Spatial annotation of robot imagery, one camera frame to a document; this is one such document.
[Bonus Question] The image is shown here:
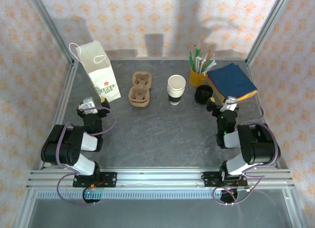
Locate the black plastic cup lid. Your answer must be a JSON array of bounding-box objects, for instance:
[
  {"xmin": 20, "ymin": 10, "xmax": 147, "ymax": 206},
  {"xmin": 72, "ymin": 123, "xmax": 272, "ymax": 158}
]
[{"xmin": 195, "ymin": 84, "xmax": 214, "ymax": 100}]

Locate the white printed paper bag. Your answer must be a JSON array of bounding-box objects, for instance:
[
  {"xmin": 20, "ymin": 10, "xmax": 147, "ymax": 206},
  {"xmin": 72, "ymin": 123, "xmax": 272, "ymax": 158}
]
[{"xmin": 68, "ymin": 40, "xmax": 122, "ymax": 103}]

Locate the blue paper napkin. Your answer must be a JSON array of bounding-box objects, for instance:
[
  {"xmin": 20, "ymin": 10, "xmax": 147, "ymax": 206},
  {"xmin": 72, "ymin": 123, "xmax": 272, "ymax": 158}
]
[{"xmin": 206, "ymin": 63, "xmax": 258, "ymax": 100}]

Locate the brown pulp cup carrier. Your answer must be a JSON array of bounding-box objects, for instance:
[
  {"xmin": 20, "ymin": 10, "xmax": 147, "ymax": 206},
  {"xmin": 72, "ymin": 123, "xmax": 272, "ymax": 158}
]
[{"xmin": 129, "ymin": 71, "xmax": 152, "ymax": 103}]

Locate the colourful paper napkin stack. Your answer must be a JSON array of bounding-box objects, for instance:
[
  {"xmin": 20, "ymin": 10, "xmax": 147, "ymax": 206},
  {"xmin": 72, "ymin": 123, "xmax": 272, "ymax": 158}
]
[{"xmin": 206, "ymin": 75, "xmax": 258, "ymax": 106}]

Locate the yellow straw holder cup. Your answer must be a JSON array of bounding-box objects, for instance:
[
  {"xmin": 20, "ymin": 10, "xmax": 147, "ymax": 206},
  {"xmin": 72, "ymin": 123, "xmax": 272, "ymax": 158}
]
[{"xmin": 189, "ymin": 67, "xmax": 207, "ymax": 87}]

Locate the brown pulp carrier stack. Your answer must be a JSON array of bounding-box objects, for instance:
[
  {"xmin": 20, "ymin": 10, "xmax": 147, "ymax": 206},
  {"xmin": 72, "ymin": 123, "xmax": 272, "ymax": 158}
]
[{"xmin": 129, "ymin": 97, "xmax": 151, "ymax": 107}]

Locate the black paper cup stack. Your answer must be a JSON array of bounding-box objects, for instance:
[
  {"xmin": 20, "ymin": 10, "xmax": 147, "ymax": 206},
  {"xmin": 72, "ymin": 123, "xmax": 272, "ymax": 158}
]
[{"xmin": 167, "ymin": 86, "xmax": 186, "ymax": 106}]

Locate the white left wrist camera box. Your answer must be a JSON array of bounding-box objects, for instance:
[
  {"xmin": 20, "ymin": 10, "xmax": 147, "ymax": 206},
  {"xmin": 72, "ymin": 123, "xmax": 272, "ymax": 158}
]
[{"xmin": 78, "ymin": 97, "xmax": 98, "ymax": 115}]

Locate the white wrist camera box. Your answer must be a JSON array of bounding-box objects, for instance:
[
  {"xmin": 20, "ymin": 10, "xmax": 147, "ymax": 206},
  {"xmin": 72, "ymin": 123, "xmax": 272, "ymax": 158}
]
[
  {"xmin": 220, "ymin": 96, "xmax": 239, "ymax": 113},
  {"xmin": 78, "ymin": 97, "xmax": 98, "ymax": 115}
]

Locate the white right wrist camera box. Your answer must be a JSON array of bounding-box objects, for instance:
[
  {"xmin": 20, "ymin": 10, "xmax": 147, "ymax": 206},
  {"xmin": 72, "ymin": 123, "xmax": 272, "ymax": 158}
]
[{"xmin": 220, "ymin": 96, "xmax": 239, "ymax": 113}]

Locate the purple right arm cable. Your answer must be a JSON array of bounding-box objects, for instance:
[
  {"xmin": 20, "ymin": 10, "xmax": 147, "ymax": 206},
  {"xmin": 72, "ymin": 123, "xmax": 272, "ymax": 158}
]
[{"xmin": 213, "ymin": 101, "xmax": 281, "ymax": 206}]

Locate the aluminium table side rail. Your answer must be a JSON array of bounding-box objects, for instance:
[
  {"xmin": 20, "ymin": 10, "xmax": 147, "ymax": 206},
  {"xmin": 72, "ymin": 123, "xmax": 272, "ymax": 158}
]
[
  {"xmin": 50, "ymin": 62, "xmax": 80, "ymax": 140},
  {"xmin": 246, "ymin": 60, "xmax": 281, "ymax": 168}
]

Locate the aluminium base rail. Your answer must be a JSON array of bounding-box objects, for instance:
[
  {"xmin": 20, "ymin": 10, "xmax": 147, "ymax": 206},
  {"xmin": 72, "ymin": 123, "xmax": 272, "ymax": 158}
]
[{"xmin": 26, "ymin": 166, "xmax": 295, "ymax": 190}]

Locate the aluminium frame post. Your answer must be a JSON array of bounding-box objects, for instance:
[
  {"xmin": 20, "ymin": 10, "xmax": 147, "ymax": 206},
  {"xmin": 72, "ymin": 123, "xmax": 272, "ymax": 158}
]
[
  {"xmin": 245, "ymin": 0, "xmax": 295, "ymax": 66},
  {"xmin": 26, "ymin": 0, "xmax": 76, "ymax": 66}
]

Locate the grey slotted cable duct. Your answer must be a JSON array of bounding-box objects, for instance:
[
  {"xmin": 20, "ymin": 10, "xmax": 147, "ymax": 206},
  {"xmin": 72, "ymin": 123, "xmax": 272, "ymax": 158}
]
[{"xmin": 36, "ymin": 190, "xmax": 247, "ymax": 200}]

